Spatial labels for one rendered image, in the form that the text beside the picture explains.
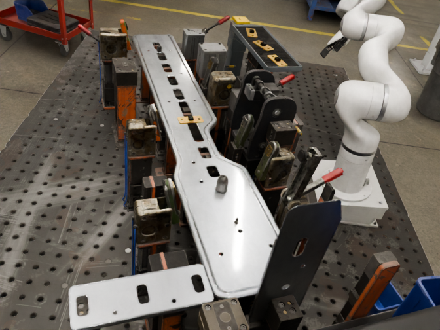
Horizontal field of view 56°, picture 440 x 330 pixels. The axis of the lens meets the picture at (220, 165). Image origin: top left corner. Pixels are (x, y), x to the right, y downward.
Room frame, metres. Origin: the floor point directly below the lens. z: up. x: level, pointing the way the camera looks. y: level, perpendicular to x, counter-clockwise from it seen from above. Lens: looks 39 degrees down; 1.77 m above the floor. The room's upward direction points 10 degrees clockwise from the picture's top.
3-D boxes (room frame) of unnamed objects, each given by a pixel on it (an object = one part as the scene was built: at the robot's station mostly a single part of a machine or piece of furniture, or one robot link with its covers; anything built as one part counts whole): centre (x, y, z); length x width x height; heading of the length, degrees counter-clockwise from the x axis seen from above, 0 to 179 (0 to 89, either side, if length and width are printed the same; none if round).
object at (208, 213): (1.17, 0.14, 1.00); 1.38 x 0.22 x 0.02; 24
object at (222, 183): (0.85, -0.02, 1.02); 0.03 x 0.03 x 0.07
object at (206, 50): (1.52, 0.11, 0.90); 0.13 x 0.10 x 0.41; 114
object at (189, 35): (1.76, 0.22, 0.88); 0.11 x 0.10 x 0.36; 114
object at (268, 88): (1.15, -0.10, 0.94); 0.18 x 0.13 x 0.49; 24
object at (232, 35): (1.74, 0.02, 0.92); 0.08 x 0.08 x 0.44; 24
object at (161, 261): (0.59, 0.07, 0.84); 0.11 x 0.10 x 0.28; 114
